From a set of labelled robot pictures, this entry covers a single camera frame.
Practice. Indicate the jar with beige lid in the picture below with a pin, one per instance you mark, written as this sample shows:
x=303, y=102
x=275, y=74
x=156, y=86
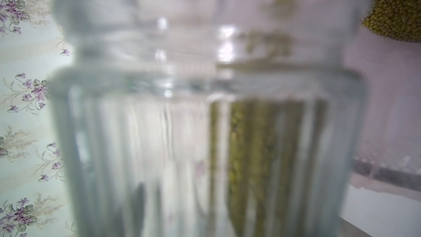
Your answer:
x=208, y=118

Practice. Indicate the mung beans in bin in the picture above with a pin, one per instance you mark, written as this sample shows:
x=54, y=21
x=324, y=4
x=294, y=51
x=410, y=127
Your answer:
x=396, y=19

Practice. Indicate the mesh bin with plastic bag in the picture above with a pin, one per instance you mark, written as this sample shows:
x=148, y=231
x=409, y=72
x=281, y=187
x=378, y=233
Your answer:
x=388, y=159

